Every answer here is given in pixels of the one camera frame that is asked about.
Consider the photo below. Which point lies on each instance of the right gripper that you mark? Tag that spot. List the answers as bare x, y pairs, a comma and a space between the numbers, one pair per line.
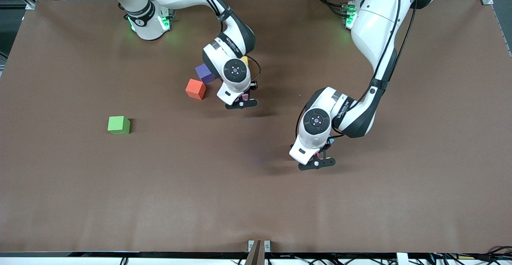
252, 86

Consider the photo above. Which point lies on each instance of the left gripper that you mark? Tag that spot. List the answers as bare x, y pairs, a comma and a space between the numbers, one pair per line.
329, 145

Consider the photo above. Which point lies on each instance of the yellow cube block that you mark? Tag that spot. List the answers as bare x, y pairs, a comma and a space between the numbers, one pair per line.
244, 60

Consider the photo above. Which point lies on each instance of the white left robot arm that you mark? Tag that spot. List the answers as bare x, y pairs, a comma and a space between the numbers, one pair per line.
376, 21

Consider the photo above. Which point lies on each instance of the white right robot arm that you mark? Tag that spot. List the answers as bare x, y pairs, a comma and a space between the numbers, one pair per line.
232, 41

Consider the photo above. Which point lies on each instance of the orange cube block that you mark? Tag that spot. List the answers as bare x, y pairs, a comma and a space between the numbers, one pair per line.
195, 88

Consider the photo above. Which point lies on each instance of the purple cube block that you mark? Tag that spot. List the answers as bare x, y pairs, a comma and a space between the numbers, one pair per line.
203, 72

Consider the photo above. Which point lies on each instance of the brown table cover sheet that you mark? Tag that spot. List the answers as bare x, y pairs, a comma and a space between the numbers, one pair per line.
256, 197

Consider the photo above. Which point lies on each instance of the green cube block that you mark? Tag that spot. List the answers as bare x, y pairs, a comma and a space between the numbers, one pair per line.
118, 124

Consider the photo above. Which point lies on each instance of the metal table clamp bracket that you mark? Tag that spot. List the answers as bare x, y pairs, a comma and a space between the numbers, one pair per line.
259, 247

